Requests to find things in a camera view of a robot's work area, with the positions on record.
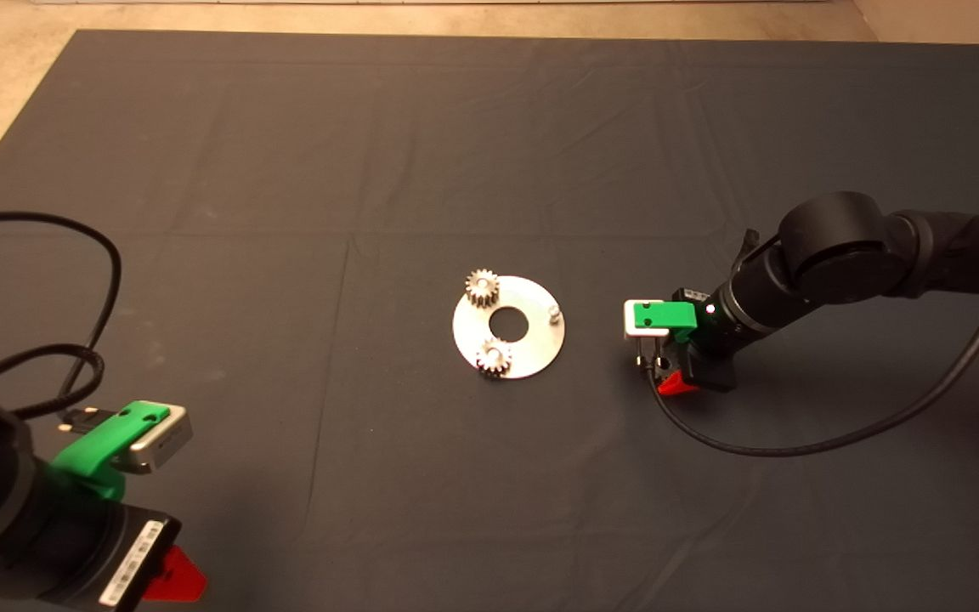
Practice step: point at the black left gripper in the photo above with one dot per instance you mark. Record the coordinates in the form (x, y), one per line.
(132, 552)

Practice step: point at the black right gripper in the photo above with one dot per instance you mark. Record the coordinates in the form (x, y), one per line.
(710, 365)

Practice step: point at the steel planetary gear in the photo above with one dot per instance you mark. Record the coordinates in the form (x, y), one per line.
(661, 364)
(489, 365)
(489, 297)

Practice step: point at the round metal carrier plate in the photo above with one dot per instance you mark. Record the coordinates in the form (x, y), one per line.
(532, 348)

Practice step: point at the dark grey table cloth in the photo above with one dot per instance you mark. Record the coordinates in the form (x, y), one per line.
(540, 127)

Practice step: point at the green right camera mount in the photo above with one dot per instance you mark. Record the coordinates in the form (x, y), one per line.
(668, 316)

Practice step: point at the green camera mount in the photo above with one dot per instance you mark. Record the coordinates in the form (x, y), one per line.
(99, 442)
(668, 316)

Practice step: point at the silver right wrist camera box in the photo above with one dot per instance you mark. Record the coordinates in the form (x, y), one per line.
(628, 319)

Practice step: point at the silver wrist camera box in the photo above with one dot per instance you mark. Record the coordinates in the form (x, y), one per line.
(628, 319)
(162, 442)

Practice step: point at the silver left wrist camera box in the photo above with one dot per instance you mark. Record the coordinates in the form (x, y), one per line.
(162, 442)

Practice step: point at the green left camera mount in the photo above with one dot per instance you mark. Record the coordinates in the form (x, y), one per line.
(99, 442)

